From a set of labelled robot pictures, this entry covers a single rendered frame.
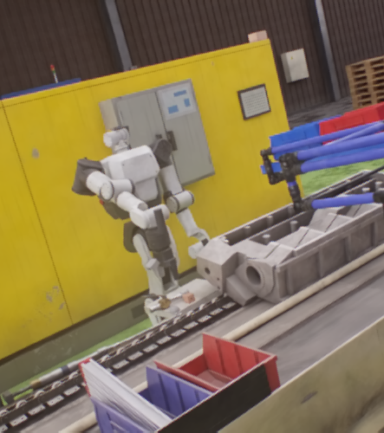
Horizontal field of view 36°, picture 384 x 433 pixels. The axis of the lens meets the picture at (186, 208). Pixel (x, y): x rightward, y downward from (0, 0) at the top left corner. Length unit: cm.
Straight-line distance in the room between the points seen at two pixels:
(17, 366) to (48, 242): 86
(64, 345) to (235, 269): 224
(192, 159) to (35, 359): 183
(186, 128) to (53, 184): 109
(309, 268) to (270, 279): 18
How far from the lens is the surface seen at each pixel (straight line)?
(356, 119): 234
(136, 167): 275
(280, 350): 194
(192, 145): 453
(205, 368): 188
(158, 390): 172
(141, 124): 430
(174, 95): 448
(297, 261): 223
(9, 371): 427
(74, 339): 439
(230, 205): 502
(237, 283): 234
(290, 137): 259
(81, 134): 432
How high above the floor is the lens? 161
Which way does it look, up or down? 11 degrees down
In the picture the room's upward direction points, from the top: 15 degrees counter-clockwise
